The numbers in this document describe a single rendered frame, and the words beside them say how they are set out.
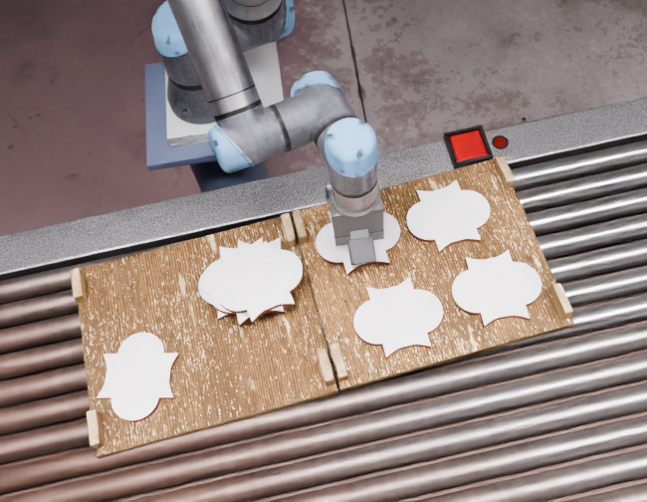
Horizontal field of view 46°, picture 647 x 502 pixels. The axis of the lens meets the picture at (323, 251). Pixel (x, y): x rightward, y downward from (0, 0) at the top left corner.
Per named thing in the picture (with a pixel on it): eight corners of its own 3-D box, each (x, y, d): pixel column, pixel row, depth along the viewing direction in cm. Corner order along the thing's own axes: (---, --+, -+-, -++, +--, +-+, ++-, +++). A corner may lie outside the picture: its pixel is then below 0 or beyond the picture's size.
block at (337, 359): (328, 349, 129) (327, 344, 127) (339, 347, 129) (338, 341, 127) (338, 382, 127) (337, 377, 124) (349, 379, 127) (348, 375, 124)
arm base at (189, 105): (163, 79, 163) (150, 46, 155) (231, 60, 164) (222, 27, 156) (176, 132, 156) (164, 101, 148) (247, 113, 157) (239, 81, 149)
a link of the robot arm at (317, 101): (265, 85, 116) (292, 138, 111) (331, 59, 118) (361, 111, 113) (271, 117, 123) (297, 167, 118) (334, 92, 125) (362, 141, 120)
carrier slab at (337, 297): (291, 216, 143) (290, 212, 142) (499, 160, 145) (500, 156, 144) (340, 391, 127) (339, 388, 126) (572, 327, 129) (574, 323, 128)
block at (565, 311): (547, 289, 131) (550, 283, 129) (557, 286, 131) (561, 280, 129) (561, 321, 128) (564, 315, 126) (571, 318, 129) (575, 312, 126)
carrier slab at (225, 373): (77, 273, 141) (73, 270, 140) (291, 217, 143) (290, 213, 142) (99, 459, 125) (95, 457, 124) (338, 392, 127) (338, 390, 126)
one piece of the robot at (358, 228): (330, 234, 117) (337, 278, 131) (388, 226, 117) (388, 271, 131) (321, 168, 122) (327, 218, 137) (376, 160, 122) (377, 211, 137)
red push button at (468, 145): (448, 139, 149) (448, 135, 148) (478, 133, 149) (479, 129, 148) (457, 165, 146) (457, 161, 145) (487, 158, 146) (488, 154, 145)
